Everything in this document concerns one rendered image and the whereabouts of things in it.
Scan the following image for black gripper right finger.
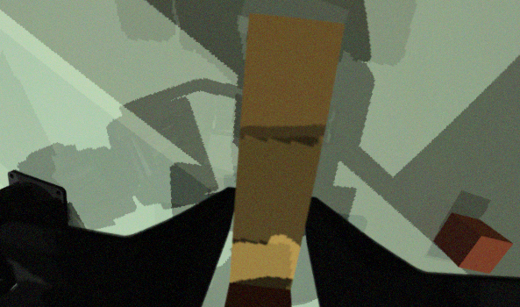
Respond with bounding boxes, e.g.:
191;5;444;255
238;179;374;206
305;197;520;307

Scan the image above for reddish-brown block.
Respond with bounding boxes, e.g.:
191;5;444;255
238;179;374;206
433;213;513;274

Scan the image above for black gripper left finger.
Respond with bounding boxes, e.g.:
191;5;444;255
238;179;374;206
0;187;236;307

